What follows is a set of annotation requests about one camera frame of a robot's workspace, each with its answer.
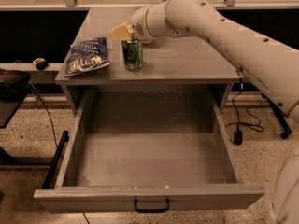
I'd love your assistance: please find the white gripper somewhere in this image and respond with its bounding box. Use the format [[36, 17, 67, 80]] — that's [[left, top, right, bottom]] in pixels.
[[108, 7, 154, 44]]

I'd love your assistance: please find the green soda can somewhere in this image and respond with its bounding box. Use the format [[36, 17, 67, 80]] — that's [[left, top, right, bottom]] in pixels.
[[121, 37, 143, 71]]

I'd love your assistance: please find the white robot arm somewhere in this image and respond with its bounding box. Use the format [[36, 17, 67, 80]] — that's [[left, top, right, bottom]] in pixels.
[[108, 0, 299, 122]]

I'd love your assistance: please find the grey drawer cabinet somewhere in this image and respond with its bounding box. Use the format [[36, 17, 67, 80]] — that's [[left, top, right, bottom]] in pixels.
[[54, 5, 240, 117]]

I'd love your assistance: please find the open grey top drawer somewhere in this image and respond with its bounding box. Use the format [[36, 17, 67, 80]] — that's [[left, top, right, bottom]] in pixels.
[[34, 89, 264, 213]]

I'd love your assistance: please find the blue chip bag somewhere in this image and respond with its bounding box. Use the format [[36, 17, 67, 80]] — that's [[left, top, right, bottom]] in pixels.
[[64, 36, 109, 77]]

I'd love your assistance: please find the black tape measure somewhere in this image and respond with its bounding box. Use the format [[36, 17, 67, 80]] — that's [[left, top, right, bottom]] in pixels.
[[33, 58, 49, 70]]

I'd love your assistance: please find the black chair at left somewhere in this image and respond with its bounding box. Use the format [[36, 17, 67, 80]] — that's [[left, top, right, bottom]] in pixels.
[[0, 69, 31, 129]]

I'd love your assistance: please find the black bar on floor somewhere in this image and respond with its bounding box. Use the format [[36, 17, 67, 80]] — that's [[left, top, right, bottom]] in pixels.
[[42, 131, 69, 189]]

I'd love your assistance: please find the black cart leg with caster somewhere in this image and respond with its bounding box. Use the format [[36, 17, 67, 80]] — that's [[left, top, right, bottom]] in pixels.
[[262, 94, 292, 139]]

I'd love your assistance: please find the black power cable with adapter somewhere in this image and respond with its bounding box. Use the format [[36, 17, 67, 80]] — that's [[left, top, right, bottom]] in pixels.
[[224, 77, 265, 146]]

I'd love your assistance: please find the black drawer handle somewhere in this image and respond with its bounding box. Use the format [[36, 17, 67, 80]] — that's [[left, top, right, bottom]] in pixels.
[[134, 199, 170, 214]]

